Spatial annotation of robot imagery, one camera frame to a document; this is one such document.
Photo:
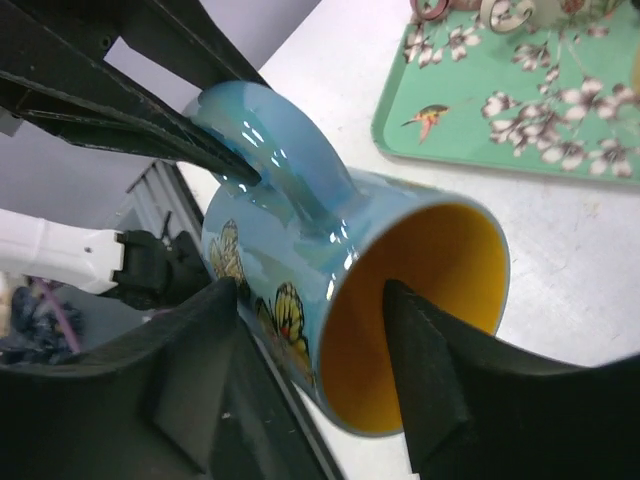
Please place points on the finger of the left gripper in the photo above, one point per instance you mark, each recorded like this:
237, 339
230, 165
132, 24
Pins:
111, 112

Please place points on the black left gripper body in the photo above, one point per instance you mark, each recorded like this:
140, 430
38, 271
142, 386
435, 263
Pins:
74, 38

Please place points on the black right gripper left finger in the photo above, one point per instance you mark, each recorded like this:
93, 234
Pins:
187, 395

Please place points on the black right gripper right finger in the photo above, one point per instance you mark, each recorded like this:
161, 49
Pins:
476, 407

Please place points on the blue butterfly mug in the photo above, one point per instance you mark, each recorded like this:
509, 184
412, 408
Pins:
313, 243

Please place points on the beige cartoon mug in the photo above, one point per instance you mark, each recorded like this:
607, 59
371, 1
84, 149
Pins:
503, 17

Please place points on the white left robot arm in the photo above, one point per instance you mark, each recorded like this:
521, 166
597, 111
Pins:
135, 267

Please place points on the green floral tray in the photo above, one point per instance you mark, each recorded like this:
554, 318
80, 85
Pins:
559, 102

